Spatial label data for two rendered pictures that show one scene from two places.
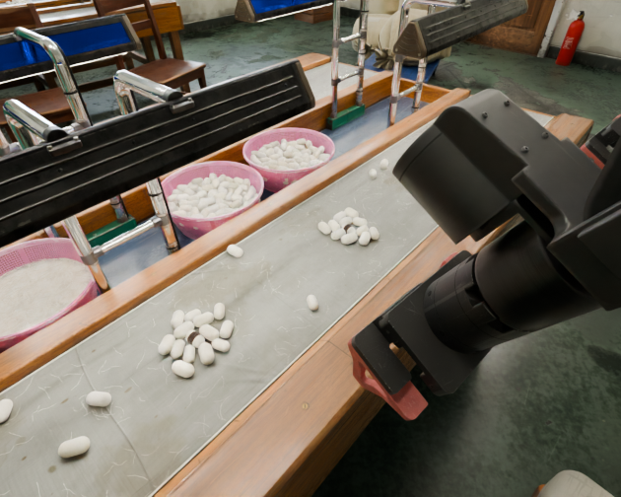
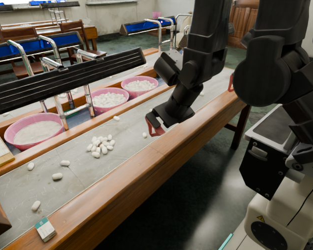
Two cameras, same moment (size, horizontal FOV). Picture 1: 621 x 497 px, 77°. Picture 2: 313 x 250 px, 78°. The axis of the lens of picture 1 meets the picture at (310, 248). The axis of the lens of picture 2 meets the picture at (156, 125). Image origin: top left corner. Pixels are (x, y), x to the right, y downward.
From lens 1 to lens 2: 0.27 m
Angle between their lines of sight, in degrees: 5
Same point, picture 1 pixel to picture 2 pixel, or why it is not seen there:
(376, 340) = (152, 115)
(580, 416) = not seen: hidden behind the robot
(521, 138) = (177, 58)
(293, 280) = (138, 128)
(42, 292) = (42, 131)
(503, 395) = (231, 190)
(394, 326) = (155, 109)
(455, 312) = (170, 103)
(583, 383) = not seen: hidden behind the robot
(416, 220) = not seen: hidden behind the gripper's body
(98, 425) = (64, 171)
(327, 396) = (147, 161)
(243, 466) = (116, 180)
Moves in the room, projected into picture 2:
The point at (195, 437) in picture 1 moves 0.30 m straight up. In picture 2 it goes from (100, 174) to (83, 109)
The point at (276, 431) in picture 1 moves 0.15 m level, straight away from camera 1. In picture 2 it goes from (128, 171) to (125, 145)
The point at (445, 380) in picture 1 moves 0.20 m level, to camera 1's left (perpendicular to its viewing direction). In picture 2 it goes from (168, 122) to (88, 123)
